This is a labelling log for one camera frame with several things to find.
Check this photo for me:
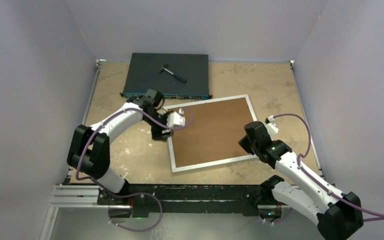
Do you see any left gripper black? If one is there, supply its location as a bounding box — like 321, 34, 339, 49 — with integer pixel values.
143, 110, 175, 141

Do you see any white picture frame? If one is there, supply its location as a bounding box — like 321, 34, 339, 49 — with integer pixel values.
163, 94, 259, 174

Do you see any brown cardboard backing board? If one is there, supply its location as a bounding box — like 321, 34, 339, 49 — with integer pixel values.
168, 97, 255, 168

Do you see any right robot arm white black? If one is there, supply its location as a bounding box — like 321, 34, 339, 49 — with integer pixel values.
238, 121, 364, 240

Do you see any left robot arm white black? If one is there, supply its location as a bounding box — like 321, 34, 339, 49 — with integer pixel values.
66, 89, 173, 205

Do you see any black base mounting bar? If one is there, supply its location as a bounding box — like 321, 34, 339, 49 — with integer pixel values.
97, 183, 289, 221

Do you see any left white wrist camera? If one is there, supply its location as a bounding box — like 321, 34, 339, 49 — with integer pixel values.
167, 108, 186, 128

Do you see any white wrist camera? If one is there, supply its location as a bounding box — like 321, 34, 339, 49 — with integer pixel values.
265, 115, 279, 137
167, 108, 186, 128

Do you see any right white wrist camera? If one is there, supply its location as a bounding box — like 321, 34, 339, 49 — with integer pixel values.
265, 115, 279, 137

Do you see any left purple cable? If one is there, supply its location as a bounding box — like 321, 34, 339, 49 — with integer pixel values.
75, 107, 195, 233

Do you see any purple cable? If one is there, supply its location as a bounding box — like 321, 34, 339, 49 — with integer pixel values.
75, 107, 195, 233
261, 113, 384, 227

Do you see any dark network switch box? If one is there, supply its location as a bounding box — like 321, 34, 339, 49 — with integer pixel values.
120, 52, 213, 100

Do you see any small black-handled hammer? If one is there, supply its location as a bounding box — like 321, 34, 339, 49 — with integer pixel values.
159, 64, 187, 83

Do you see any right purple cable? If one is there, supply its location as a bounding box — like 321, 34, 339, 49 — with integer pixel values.
261, 113, 384, 227

